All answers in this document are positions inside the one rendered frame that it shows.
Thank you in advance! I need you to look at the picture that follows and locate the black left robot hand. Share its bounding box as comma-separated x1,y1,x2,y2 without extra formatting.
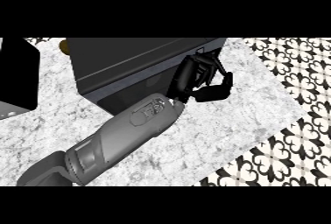
167,50,235,104

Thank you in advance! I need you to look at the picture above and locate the dark grey microwave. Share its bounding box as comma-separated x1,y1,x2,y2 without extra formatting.
65,37,229,117

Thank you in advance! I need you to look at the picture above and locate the dark grey microwave door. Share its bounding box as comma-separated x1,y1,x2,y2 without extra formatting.
80,69,182,117

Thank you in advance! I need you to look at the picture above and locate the brown round knob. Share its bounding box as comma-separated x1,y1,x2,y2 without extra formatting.
58,38,71,56

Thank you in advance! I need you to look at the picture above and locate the black box appliance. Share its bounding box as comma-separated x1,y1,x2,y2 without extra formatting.
0,37,42,121

